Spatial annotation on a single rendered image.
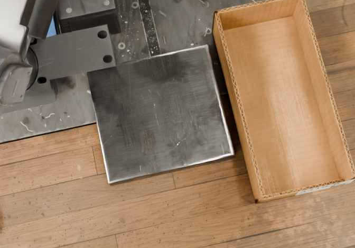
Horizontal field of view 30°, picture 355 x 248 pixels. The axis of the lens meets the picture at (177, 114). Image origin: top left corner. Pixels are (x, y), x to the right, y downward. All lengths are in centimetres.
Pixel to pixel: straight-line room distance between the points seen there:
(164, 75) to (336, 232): 31
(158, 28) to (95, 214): 27
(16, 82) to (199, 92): 37
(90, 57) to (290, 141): 34
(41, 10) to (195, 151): 33
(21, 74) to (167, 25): 40
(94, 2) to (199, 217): 31
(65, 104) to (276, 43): 30
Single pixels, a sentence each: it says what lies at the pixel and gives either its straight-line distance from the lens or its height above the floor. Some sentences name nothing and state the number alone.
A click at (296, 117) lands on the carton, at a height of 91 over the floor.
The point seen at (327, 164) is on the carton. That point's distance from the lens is 90.
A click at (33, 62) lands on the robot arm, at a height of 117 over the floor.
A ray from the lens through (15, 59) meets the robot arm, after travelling 58.
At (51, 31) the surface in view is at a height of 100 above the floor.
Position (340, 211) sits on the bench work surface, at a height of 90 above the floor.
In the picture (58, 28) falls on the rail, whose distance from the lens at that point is 86.
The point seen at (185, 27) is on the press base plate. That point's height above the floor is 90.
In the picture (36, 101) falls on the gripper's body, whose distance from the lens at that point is 74.
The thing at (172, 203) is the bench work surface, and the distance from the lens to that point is 88.
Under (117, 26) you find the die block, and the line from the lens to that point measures 92.
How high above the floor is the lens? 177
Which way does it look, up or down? 75 degrees down
